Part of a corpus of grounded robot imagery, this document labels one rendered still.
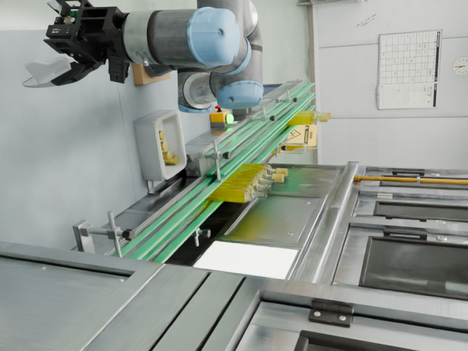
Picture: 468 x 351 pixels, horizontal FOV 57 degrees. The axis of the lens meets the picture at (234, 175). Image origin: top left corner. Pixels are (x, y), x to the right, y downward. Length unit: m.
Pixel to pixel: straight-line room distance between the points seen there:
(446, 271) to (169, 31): 1.17
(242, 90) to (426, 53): 6.46
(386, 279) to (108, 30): 1.11
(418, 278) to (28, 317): 1.10
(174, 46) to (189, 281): 0.38
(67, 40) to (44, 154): 0.61
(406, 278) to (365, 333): 0.82
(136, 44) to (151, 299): 0.39
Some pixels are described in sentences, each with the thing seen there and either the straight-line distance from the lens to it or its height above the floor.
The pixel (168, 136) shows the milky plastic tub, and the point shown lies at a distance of 1.66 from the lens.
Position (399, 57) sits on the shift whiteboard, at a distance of 7.42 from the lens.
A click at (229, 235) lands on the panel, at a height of 1.03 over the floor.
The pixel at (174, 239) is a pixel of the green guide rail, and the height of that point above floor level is 0.93.
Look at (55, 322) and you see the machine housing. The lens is 0.75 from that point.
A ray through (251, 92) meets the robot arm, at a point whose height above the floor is 1.28.
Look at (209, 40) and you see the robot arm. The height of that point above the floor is 1.40.
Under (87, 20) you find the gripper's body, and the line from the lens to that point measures 0.67.
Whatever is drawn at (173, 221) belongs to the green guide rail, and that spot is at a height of 0.95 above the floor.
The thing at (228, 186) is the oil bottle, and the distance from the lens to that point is 1.65.
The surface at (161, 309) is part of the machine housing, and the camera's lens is 0.69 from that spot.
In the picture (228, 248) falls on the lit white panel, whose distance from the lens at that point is 1.53.
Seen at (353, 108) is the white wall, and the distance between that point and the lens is 7.61.
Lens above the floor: 1.64
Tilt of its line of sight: 22 degrees down
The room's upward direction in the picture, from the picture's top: 92 degrees clockwise
